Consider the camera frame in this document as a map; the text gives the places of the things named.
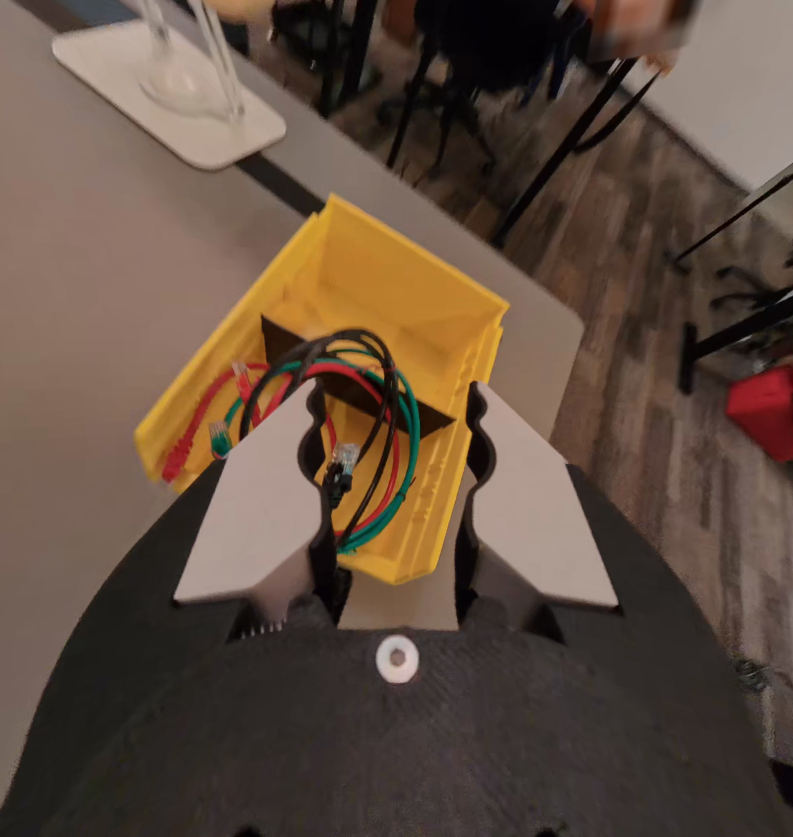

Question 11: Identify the black ethernet cable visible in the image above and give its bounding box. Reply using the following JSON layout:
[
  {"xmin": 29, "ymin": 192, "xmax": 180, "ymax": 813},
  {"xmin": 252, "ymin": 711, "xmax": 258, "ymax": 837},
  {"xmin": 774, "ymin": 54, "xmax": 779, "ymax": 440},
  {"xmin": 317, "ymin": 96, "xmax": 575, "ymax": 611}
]
[{"xmin": 239, "ymin": 329, "xmax": 401, "ymax": 545}]

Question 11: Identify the black office chair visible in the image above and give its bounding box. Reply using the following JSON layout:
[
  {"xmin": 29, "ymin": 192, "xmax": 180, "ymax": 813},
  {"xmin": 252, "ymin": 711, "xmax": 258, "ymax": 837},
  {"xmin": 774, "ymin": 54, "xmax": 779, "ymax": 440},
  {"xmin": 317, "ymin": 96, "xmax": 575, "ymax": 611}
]
[{"xmin": 383, "ymin": 0, "xmax": 568, "ymax": 179}]

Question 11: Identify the yellow plastic bin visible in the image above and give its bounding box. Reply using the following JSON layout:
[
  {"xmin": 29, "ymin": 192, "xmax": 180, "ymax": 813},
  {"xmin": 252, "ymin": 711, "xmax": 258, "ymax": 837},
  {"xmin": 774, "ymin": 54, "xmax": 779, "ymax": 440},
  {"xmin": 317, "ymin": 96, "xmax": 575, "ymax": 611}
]
[{"xmin": 135, "ymin": 193, "xmax": 510, "ymax": 585}]

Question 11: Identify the green ethernet cable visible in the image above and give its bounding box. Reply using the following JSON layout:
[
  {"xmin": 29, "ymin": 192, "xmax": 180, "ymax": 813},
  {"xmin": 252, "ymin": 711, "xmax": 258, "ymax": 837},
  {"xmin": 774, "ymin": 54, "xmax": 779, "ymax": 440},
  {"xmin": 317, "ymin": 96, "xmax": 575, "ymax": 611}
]
[{"xmin": 208, "ymin": 356, "xmax": 422, "ymax": 557}]

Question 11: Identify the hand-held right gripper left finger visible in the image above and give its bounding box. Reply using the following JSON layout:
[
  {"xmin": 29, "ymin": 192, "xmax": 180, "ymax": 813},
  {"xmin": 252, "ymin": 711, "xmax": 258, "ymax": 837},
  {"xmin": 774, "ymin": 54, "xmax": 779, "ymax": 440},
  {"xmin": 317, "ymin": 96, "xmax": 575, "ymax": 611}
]
[{"xmin": 173, "ymin": 381, "xmax": 354, "ymax": 622}]

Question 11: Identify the red floor bin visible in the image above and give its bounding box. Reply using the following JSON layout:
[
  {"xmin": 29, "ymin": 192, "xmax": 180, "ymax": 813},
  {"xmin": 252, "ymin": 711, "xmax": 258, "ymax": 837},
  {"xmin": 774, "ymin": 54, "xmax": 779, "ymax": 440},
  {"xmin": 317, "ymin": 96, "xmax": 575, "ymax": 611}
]
[{"xmin": 726, "ymin": 365, "xmax": 793, "ymax": 463}]

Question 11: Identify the white table with black legs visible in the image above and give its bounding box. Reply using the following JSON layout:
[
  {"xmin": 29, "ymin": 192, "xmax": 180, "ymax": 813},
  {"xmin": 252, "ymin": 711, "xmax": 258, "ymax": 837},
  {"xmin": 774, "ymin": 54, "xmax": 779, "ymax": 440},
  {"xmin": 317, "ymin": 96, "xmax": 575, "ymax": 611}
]
[{"xmin": 491, "ymin": 0, "xmax": 793, "ymax": 251}]

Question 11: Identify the red ethernet cable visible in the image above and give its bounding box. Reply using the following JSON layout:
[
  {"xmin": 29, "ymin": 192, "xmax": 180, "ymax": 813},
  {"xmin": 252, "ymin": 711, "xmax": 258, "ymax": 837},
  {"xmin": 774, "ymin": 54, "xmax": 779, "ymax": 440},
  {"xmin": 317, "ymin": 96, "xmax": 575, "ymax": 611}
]
[{"xmin": 162, "ymin": 360, "xmax": 402, "ymax": 525}]

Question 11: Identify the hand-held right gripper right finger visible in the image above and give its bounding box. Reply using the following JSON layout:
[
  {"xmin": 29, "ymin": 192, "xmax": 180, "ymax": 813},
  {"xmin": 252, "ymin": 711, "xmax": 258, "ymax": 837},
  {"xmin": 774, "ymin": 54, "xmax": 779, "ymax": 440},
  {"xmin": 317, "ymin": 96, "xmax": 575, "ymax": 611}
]
[{"xmin": 454, "ymin": 381, "xmax": 621, "ymax": 625}]

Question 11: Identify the white stand with wooden board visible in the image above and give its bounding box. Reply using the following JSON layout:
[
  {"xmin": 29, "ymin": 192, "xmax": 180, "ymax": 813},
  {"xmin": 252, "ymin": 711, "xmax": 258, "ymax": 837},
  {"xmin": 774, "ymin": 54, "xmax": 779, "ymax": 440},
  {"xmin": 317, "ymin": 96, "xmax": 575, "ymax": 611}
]
[{"xmin": 51, "ymin": 0, "xmax": 287, "ymax": 172}]

